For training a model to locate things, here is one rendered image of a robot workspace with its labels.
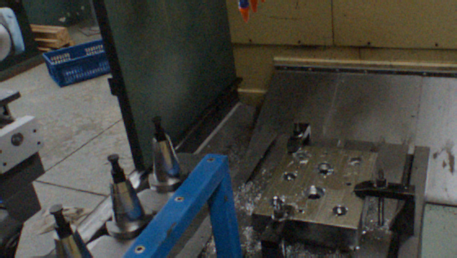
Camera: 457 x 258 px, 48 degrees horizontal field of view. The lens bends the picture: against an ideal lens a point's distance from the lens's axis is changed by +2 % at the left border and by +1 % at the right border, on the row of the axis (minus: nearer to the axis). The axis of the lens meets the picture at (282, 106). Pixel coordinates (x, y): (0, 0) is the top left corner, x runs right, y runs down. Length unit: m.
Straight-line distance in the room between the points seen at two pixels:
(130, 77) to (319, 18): 0.82
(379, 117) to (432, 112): 0.19
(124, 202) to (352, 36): 1.46
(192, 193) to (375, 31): 1.37
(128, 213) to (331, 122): 1.30
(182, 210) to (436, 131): 1.28
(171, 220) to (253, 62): 1.54
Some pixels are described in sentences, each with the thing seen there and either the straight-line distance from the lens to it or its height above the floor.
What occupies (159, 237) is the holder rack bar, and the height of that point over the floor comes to 1.23.
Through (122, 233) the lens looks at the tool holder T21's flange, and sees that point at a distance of 0.75.
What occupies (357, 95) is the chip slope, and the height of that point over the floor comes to 0.80.
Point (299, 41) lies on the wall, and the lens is 2.10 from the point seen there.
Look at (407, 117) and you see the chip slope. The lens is 1.93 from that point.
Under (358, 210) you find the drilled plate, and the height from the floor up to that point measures 0.99.
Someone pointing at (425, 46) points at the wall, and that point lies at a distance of 2.02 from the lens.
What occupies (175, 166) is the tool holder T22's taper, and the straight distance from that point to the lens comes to 0.82.
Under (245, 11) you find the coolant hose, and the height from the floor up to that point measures 1.46.
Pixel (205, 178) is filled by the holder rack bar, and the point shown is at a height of 1.23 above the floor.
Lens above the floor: 1.67
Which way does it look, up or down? 26 degrees down
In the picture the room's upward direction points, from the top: 5 degrees counter-clockwise
